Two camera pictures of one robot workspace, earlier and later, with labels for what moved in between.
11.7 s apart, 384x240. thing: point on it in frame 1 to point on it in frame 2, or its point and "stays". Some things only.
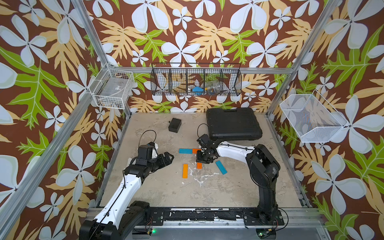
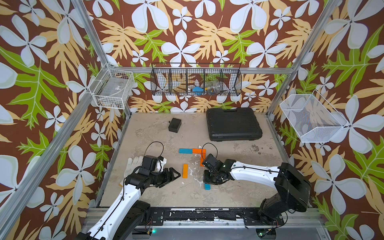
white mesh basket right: x=311 y=118 stays
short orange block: x=194 y=150 stays
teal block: x=185 y=151 stays
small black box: x=174 y=125 stays
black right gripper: x=198 y=159 to x=206 y=180
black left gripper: x=163 y=163 to x=168 y=177
